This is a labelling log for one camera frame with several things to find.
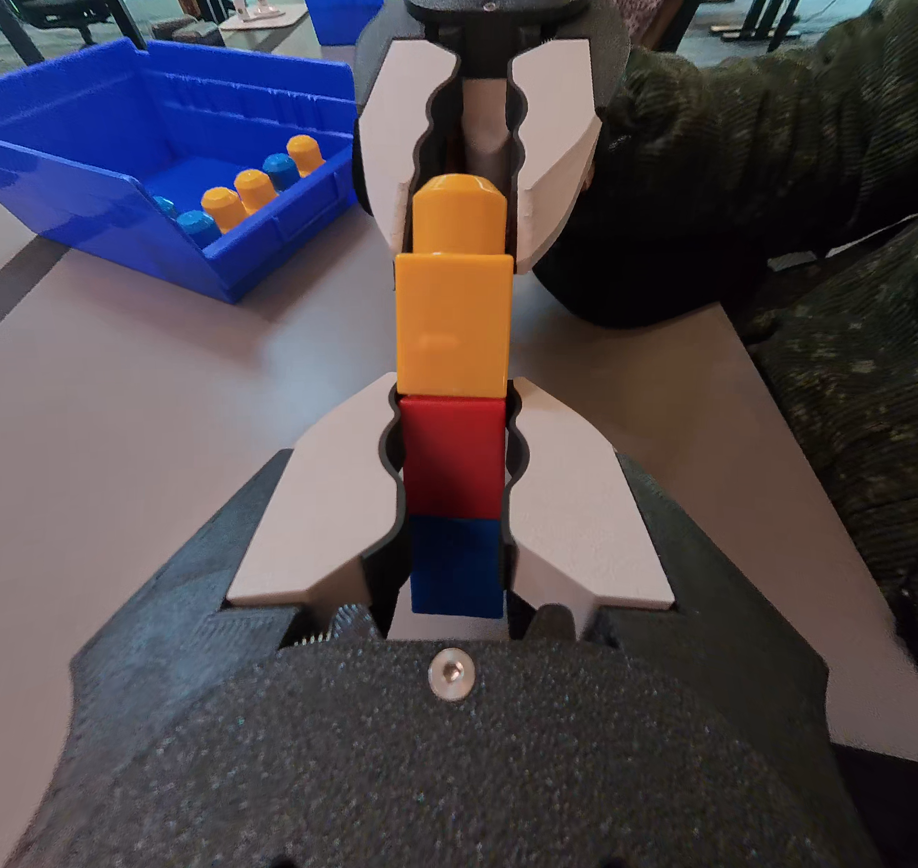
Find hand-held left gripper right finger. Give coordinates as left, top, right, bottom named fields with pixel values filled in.
left=495, top=376, right=677, bottom=621

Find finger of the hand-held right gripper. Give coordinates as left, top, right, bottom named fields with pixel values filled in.
left=508, top=38, right=603, bottom=277
left=356, top=37, right=461, bottom=253

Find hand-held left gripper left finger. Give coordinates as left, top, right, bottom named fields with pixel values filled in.
left=224, top=372, right=417, bottom=621

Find person's right forearm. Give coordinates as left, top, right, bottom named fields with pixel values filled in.
left=534, top=0, right=918, bottom=327

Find person's green jacket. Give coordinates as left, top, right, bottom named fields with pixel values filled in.
left=746, top=222, right=918, bottom=639

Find black tripod stand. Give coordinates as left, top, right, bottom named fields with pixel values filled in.
left=0, top=0, right=148, bottom=66

